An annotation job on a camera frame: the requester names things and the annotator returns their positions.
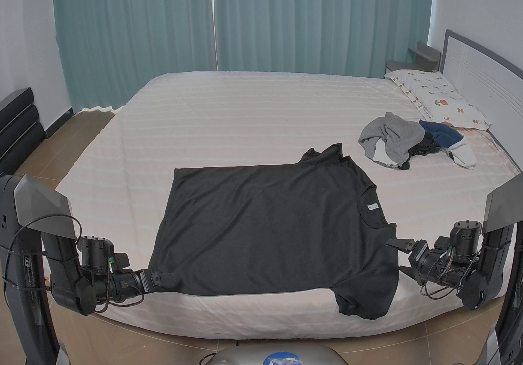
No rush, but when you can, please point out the blue-green curtain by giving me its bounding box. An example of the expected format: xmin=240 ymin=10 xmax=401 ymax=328
xmin=53 ymin=0 xmax=217 ymax=112
xmin=212 ymin=0 xmax=434 ymax=79

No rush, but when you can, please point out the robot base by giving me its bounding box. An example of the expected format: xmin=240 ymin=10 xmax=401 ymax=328
xmin=200 ymin=345 xmax=342 ymax=365

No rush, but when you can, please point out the grey bedside table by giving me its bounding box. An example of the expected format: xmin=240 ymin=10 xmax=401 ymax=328
xmin=386 ymin=41 xmax=442 ymax=73

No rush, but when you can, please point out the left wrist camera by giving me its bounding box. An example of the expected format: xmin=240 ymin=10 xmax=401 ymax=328
xmin=111 ymin=252 xmax=130 ymax=273

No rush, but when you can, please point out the pile of clothes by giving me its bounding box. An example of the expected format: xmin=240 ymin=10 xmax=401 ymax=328
xmin=358 ymin=111 xmax=476 ymax=171

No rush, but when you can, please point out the black T-shirt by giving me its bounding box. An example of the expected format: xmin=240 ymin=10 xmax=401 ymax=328
xmin=148 ymin=143 xmax=400 ymax=320

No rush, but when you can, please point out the white printed pillow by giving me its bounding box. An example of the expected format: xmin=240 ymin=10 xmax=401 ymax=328
xmin=384 ymin=69 xmax=492 ymax=132

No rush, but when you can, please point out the black chest of drawers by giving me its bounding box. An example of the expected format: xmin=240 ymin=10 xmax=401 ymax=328
xmin=0 ymin=87 xmax=46 ymax=176

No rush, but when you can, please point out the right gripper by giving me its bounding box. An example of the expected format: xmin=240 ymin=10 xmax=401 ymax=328
xmin=385 ymin=238 xmax=450 ymax=285

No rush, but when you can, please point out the bed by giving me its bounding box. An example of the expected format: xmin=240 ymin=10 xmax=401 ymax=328
xmin=52 ymin=29 xmax=523 ymax=341

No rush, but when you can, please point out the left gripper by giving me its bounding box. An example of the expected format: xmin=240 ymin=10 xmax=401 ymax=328
xmin=114 ymin=269 xmax=179 ymax=296

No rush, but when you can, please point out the black cable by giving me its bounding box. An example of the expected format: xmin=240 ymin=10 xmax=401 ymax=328
xmin=6 ymin=213 xmax=82 ymax=274

